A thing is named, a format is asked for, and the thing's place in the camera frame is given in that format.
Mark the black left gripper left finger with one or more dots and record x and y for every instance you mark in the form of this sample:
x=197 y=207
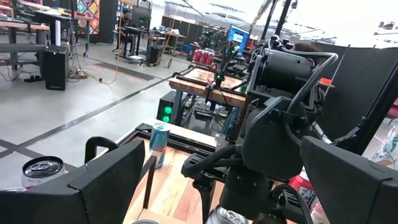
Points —
x=93 y=193

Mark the small orange object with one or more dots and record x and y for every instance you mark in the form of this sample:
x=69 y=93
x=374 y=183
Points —
x=325 y=81

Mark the black box green lights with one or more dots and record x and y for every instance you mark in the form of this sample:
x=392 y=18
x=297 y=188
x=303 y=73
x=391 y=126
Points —
x=166 y=109

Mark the silver palm print tall can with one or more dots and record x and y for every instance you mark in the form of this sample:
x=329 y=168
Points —
x=387 y=149

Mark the white red raspberry lime can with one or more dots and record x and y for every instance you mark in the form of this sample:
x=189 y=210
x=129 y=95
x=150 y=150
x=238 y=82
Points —
x=42 y=168
x=228 y=217

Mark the black diagonal frame strut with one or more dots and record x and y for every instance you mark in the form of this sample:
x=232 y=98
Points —
x=373 y=115

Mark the black office desk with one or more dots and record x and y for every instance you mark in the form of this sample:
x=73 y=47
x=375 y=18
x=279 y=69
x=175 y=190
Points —
x=133 y=31

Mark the blue lit computer monitor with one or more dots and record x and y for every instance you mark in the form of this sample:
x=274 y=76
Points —
x=238 y=37

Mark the wooden workbench desk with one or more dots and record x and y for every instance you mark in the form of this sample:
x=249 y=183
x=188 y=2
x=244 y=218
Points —
x=18 y=26

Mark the black background robot arm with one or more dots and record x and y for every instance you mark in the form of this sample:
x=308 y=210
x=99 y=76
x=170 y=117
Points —
x=222 y=65

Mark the black background tripod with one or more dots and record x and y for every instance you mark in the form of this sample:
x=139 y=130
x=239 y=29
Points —
x=74 y=46

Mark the blue silver energy drink can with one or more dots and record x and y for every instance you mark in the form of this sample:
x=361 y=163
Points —
x=159 y=143

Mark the black aluminium table frame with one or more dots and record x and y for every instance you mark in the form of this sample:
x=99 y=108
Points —
x=192 y=148

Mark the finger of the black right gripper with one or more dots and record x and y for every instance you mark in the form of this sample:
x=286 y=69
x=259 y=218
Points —
x=205 y=199

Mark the colourful patterned wall art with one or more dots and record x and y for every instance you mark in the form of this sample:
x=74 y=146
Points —
x=88 y=15

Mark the person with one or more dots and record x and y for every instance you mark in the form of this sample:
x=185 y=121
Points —
x=126 y=21

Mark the black computer tower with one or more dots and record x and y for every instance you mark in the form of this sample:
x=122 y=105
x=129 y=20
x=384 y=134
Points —
x=56 y=68
x=155 y=54

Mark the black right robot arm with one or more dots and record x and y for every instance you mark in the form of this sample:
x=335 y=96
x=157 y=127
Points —
x=280 y=71

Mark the neighbouring wooden robot table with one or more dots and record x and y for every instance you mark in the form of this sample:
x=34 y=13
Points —
x=202 y=90

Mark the red background soda can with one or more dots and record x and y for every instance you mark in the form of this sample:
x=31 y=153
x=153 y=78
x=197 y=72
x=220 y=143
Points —
x=196 y=56
x=203 y=57
x=210 y=58

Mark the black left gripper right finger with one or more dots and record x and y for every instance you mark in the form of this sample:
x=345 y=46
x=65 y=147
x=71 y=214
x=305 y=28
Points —
x=351 y=193

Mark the black partition panel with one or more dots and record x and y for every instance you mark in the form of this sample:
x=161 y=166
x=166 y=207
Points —
x=348 y=93

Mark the black frame wooden shelf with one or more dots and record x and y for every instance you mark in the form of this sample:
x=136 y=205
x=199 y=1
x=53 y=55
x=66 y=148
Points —
x=149 y=183

